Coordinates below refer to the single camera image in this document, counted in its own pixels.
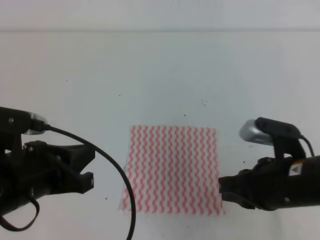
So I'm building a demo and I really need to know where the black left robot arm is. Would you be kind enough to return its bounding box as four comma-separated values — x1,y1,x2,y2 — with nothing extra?
0,141,95,215

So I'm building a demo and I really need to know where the black left camera cable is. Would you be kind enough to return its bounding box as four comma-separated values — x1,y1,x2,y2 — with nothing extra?
0,124,137,240

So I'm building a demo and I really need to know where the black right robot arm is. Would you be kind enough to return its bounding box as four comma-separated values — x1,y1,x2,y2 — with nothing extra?
218,156,320,211

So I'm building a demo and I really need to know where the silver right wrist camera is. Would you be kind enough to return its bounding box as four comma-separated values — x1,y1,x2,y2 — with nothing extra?
239,117,306,161

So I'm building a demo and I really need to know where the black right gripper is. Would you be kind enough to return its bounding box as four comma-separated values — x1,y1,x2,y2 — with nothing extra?
218,157,300,211

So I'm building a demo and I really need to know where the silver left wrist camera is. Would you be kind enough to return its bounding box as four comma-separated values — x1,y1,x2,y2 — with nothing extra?
0,107,48,135

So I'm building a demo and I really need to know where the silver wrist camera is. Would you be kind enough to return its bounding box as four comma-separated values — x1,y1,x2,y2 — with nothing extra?
0,107,48,135
239,117,306,161

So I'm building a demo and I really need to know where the pink white wavy striped towel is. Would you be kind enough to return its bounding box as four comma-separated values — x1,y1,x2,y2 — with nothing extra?
125,125,225,216

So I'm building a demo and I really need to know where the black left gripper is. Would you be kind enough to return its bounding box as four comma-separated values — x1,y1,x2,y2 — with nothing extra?
0,141,96,215

